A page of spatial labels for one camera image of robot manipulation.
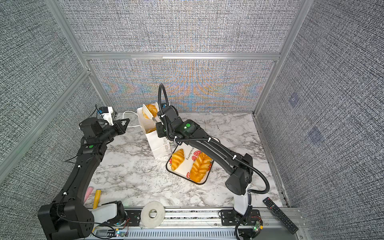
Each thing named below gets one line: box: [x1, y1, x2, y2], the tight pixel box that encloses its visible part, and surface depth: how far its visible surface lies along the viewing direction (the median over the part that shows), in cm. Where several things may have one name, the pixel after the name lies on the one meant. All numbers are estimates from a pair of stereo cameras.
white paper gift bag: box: [137, 106, 172, 159], surface depth 88 cm
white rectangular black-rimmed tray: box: [165, 143, 214, 185], surface depth 92 cm
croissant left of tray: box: [171, 148, 185, 171], surface depth 92 cm
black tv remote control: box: [262, 197, 299, 235], surface depth 75 cm
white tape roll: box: [140, 201, 166, 229], surface depth 76 cm
